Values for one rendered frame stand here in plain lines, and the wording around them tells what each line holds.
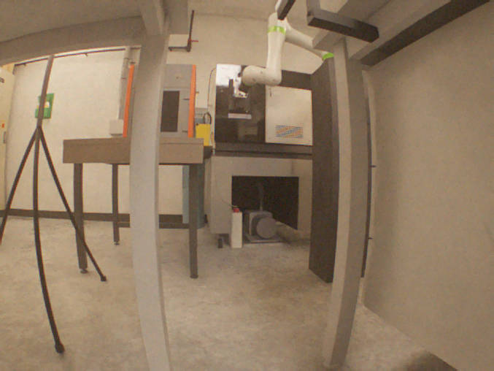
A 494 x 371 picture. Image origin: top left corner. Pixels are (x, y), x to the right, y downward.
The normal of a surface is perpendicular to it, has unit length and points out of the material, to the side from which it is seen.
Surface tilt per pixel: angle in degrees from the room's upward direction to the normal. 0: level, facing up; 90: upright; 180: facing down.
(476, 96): 90
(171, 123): 90
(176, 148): 90
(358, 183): 90
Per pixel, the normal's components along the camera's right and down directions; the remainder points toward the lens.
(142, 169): 0.19, 0.02
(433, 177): -0.98, -0.01
